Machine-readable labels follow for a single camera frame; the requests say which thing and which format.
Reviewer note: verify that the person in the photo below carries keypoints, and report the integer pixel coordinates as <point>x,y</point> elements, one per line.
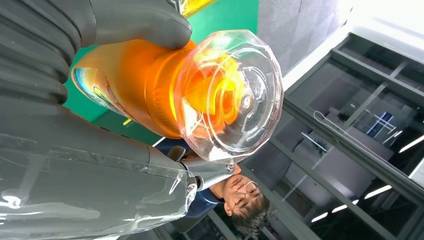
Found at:
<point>238,195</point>

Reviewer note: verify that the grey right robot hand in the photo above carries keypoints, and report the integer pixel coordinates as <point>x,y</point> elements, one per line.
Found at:
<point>82,182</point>

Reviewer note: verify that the dark framed glass partition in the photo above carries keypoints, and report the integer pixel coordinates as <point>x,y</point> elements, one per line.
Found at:
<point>348,149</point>

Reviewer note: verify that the yellow plastic bag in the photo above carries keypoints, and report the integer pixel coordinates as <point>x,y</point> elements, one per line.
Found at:
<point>195,6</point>

